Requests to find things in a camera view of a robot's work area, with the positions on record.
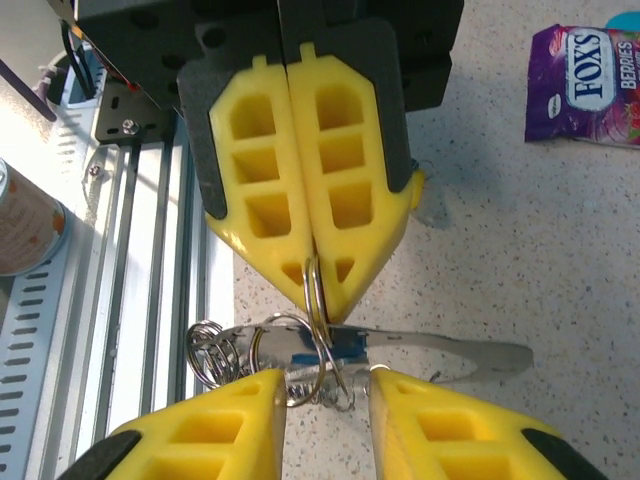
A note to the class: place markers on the purple candy bag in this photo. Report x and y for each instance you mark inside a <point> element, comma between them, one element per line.
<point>575,100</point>

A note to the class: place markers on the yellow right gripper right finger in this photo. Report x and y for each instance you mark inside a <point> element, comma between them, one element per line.
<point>400,435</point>

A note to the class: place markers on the silver keyring bunch with opener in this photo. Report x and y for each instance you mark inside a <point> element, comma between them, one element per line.
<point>490,352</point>

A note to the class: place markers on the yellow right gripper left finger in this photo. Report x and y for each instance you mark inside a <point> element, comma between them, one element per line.
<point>260,425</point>

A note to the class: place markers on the white round cap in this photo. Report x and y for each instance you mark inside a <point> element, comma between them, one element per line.
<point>25,220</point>

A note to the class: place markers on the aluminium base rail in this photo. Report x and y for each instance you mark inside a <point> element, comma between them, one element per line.
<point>150,300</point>

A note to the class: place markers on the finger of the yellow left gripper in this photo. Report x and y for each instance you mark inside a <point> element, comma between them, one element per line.
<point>297,200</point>
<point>350,179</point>

